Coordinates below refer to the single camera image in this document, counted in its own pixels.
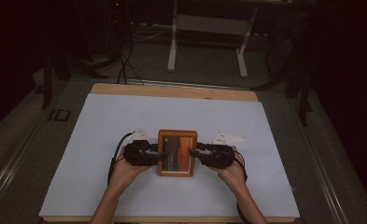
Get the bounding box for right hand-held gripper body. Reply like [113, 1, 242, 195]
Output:
[201, 132, 247, 171]

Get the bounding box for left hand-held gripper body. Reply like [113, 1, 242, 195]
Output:
[122, 127, 161, 167]

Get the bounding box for wooden photo frame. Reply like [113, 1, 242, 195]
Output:
[156, 129, 199, 178]

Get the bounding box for person's left hand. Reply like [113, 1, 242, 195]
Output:
[108, 155, 151, 191]

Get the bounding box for person's right hand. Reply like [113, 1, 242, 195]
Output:
[216, 146, 247, 189]

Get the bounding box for white table mat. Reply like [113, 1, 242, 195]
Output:
[38, 92, 301, 219]

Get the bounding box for black metal stand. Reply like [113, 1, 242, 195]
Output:
[40, 46, 74, 110]
[283, 69, 314, 128]

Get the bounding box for dark chair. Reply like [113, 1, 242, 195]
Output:
[249, 12, 306, 91]

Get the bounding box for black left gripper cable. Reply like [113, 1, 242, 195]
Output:
[106, 132, 136, 185]

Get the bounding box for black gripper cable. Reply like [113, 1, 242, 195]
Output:
[233, 150, 249, 224]
[106, 132, 136, 185]

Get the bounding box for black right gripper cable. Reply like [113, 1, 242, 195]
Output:
[233, 150, 249, 224]

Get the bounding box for black floor cables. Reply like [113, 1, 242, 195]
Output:
[115, 29, 146, 86]

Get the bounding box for black rectangular floor bracket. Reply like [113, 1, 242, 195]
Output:
[48, 108, 72, 122]

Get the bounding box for white metal desk frame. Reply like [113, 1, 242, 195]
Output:
[166, 0, 261, 79]

